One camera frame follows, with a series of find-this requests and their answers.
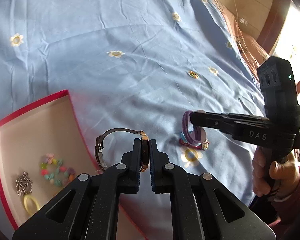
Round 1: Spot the pink blanket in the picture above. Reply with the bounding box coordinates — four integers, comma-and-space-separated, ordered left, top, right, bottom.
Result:
212, 0, 269, 80

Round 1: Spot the red shallow box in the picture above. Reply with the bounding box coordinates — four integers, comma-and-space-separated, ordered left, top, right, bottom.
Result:
0, 89, 147, 240

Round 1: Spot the yellow ring bangle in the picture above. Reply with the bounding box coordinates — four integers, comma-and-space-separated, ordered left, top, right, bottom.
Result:
23, 194, 40, 216

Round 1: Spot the blue floral bed sheet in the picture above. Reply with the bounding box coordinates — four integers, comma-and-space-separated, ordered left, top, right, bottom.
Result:
0, 0, 263, 205

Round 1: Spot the silver chain bracelet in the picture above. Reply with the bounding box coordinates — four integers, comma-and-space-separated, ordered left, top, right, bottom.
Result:
14, 171, 33, 196

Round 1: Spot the square face wristwatch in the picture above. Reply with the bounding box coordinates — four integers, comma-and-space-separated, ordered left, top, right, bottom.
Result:
94, 127, 150, 173

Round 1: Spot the wooden door frame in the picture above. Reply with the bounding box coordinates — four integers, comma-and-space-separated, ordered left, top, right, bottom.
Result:
257, 0, 291, 55

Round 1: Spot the purple bow hair clip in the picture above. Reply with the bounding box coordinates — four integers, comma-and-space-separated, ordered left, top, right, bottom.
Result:
180, 111, 207, 145

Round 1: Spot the right hand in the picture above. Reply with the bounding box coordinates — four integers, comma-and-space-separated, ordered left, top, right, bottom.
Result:
252, 147, 300, 199

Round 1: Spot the colourful chunky bead bracelet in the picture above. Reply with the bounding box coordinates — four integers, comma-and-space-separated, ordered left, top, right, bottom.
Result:
39, 153, 76, 188

